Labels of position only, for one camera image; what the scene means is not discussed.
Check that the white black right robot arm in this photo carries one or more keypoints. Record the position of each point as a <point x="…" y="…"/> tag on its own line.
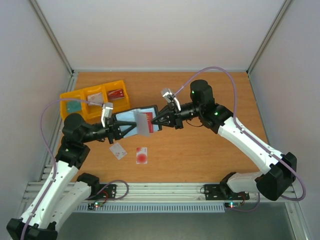
<point x="276" y="169"/>

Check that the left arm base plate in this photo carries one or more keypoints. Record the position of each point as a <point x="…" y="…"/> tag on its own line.
<point x="109" y="192"/>

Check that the green card in bin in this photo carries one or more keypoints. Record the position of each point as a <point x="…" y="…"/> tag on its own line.
<point x="73" y="106"/>

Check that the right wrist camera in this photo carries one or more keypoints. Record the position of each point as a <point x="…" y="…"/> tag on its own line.
<point x="170" y="97"/>

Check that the grey slotted cable duct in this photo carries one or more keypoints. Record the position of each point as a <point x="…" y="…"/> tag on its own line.
<point x="141" y="208"/>

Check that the yellow three-compartment bin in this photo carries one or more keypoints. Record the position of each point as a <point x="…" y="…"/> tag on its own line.
<point x="92" y="114"/>

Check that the aluminium front rail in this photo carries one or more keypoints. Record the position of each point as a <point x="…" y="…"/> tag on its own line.
<point x="156" y="192"/>

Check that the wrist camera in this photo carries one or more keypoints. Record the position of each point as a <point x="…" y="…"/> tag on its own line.
<point x="106" y="113"/>
<point x="170" y="97"/>

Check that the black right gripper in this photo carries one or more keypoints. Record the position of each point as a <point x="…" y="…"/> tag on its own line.
<point x="176" y="117"/>

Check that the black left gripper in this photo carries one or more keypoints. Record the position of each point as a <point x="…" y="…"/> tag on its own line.
<point x="112" y="130"/>

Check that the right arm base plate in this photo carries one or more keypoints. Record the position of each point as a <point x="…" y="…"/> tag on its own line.
<point x="214" y="192"/>

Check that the maroon stripe card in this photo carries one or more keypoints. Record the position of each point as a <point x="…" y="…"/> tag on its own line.
<point x="143" y="123"/>

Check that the red white circle card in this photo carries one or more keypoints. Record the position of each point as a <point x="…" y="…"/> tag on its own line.
<point x="141" y="155"/>

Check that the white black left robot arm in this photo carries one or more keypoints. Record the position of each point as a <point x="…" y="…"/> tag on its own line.
<point x="51" y="208"/>

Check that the white red pattern card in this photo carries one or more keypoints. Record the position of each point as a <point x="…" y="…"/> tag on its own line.
<point x="118" y="151"/>

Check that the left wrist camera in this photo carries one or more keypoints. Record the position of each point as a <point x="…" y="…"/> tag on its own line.
<point x="106" y="113"/>

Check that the red card in bin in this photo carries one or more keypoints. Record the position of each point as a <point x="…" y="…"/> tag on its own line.
<point x="116" y="94"/>

